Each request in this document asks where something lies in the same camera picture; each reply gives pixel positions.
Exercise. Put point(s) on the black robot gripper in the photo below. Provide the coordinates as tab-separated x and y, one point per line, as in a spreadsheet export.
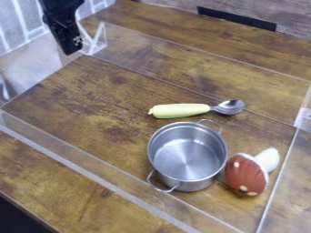
58	18

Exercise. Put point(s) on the green handled metal spoon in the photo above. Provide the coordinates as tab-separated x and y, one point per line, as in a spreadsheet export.
228	107

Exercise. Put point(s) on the black strip on table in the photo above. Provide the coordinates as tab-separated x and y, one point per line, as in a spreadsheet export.
244	20

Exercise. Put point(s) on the small steel pot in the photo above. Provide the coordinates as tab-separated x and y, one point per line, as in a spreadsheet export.
186	153

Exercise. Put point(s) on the red plush mushroom toy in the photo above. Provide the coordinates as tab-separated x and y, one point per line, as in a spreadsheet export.
245	172

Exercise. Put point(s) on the clear acrylic front barrier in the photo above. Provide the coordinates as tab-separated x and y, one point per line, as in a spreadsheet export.
178	213

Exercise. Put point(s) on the clear acrylic barrier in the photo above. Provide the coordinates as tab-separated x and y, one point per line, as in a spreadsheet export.
178	213
286	213

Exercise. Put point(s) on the clear acrylic right barrier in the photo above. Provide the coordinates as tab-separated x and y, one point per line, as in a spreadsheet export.
286	213

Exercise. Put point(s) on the clear acrylic triangle bracket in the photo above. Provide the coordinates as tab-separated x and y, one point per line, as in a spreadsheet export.
93	43

